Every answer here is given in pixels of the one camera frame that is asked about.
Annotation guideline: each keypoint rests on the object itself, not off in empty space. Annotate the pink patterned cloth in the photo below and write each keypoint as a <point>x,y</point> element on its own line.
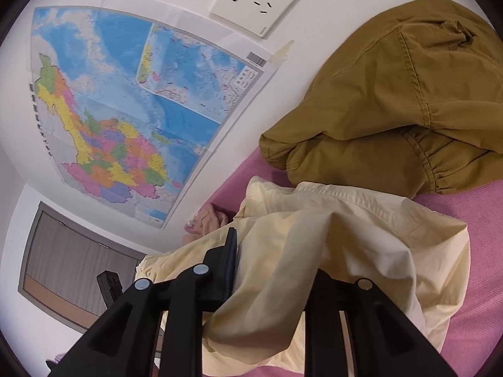
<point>208,220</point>

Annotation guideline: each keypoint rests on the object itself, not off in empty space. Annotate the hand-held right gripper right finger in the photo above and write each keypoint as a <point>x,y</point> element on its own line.
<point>326,284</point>

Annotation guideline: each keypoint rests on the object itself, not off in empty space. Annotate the grey framed door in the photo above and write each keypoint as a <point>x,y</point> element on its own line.
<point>66,259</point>

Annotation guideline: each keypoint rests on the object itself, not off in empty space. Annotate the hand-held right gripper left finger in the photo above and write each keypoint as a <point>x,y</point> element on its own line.
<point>232,261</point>

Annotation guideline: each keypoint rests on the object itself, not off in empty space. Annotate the black device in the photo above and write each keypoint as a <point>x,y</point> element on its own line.
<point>110,286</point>

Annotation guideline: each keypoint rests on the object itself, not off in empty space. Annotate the wall map poster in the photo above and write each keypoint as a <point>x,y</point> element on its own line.
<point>129,106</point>

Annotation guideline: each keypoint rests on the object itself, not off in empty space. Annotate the cream shirt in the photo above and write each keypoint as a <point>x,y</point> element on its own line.
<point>353,235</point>

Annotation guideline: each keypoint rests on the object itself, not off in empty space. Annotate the brown jacket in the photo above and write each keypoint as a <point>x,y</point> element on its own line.
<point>393,98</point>

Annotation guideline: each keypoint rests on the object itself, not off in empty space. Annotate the pink bed sheet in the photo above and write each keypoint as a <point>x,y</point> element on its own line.
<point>475,282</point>

